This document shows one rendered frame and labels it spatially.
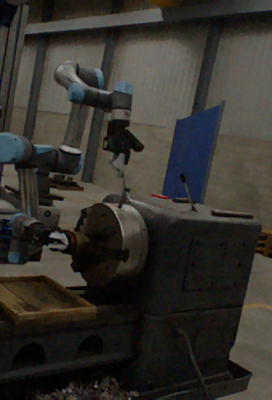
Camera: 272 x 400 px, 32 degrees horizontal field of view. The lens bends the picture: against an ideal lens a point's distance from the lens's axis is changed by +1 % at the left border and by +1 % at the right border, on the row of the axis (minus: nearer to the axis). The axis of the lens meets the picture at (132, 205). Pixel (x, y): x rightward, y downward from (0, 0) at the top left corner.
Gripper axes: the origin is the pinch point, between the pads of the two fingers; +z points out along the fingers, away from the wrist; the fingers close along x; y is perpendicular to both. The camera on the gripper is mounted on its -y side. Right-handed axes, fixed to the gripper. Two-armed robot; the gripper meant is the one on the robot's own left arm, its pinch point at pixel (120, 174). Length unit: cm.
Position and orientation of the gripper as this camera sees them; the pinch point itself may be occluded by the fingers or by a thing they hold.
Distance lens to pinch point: 188.2
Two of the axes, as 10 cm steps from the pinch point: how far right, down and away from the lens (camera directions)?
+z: -0.9, 10.0, -0.3
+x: 6.5, 0.3, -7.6
